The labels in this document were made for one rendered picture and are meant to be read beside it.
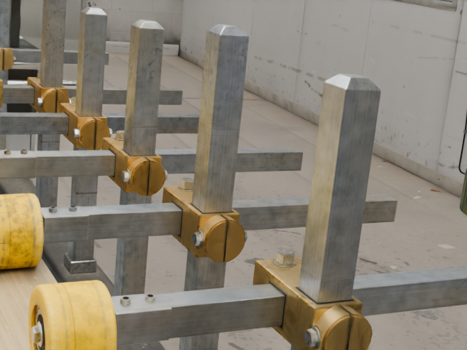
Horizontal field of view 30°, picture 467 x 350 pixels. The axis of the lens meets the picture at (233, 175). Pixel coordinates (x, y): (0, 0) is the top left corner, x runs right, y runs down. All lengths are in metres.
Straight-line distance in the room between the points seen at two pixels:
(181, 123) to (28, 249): 0.65
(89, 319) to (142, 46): 0.54
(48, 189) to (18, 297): 0.82
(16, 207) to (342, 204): 0.37
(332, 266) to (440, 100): 4.52
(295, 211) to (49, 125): 0.53
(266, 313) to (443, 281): 0.20
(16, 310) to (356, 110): 0.38
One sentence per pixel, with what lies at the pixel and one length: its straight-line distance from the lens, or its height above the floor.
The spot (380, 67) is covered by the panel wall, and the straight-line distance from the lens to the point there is 5.83.
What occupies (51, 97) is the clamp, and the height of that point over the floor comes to 0.96.
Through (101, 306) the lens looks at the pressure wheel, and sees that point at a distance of 0.71.
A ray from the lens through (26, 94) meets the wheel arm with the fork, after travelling 1.70.
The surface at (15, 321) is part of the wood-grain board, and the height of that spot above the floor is 0.90.
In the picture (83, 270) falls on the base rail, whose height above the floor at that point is 0.71.
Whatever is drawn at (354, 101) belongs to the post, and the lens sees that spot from 0.72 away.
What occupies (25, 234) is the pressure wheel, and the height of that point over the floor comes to 0.95.
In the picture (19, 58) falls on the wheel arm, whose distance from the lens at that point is 2.20.
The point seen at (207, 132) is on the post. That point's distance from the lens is 0.95.
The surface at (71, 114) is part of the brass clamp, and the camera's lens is 1.44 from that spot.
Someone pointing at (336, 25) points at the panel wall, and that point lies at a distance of 6.40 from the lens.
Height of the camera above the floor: 1.26
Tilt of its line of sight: 15 degrees down
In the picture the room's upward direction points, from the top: 6 degrees clockwise
